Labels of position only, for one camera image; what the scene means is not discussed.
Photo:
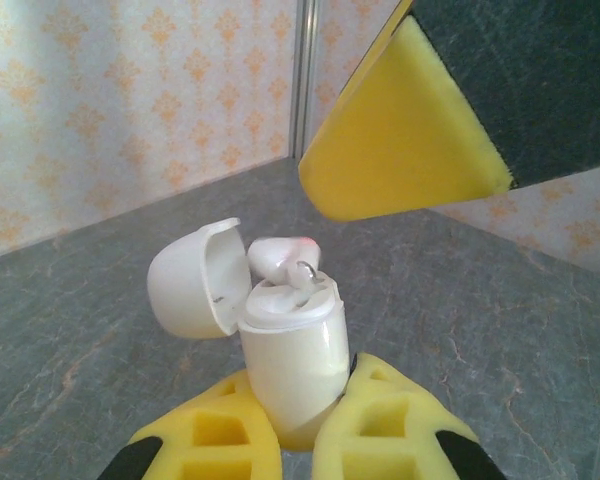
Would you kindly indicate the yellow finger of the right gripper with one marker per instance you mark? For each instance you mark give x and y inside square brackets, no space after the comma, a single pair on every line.
[395,140]

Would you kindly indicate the aluminium corner post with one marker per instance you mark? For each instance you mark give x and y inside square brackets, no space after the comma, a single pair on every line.
[306,75]

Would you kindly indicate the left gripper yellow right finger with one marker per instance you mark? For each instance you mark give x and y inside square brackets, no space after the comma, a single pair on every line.
[340,440]

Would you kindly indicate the white earbud charging case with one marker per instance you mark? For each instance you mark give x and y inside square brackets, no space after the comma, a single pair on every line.
[290,370]

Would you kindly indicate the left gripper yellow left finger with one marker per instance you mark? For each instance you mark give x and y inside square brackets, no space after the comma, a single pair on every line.
[180,420]

